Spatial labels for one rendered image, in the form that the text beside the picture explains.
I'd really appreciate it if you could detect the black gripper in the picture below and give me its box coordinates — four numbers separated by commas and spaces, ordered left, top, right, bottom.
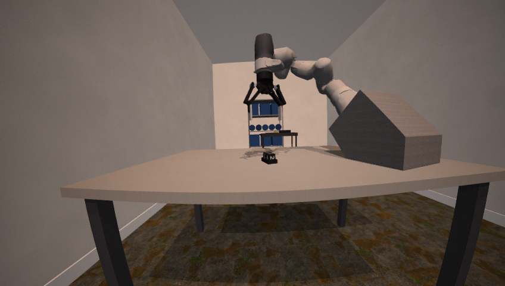
244, 71, 286, 120

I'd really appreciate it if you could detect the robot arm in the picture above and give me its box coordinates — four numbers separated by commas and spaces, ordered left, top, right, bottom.
253, 33, 357, 115

